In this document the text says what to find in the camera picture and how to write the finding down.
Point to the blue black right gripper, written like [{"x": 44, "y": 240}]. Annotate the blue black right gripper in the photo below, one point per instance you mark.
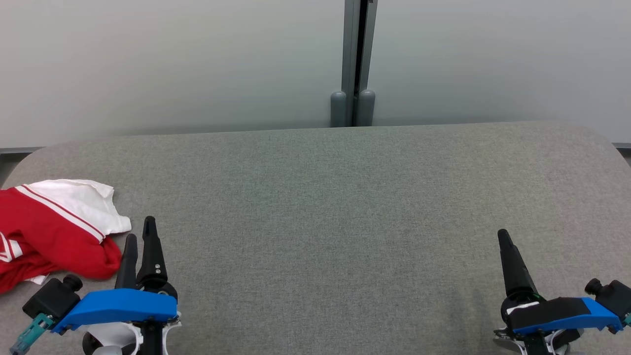
[{"x": 557, "y": 313}]

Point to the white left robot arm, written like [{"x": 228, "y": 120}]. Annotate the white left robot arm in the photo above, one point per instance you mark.
[{"x": 116, "y": 337}]

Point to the grey rounded post cap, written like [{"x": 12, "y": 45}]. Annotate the grey rounded post cap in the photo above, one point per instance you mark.
[
  {"x": 366, "y": 108},
  {"x": 338, "y": 109}
]

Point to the grey vertical partition post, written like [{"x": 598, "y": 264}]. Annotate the grey vertical partition post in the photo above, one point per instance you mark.
[{"x": 357, "y": 49}]

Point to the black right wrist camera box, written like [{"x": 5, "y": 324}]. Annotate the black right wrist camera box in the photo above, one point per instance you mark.
[{"x": 613, "y": 296}]

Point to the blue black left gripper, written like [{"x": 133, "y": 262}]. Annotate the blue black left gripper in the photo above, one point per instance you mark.
[{"x": 118, "y": 305}]

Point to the red white basketball jersey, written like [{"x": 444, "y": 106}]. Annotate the red white basketball jersey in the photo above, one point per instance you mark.
[{"x": 74, "y": 202}]

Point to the red shorts white waistband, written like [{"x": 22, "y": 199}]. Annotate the red shorts white waistband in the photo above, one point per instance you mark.
[{"x": 74, "y": 259}]

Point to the grey skirting strip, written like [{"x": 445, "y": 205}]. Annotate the grey skirting strip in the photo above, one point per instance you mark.
[
  {"x": 622, "y": 145},
  {"x": 19, "y": 150}
]

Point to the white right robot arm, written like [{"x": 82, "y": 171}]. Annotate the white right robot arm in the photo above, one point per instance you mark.
[{"x": 537, "y": 344}]

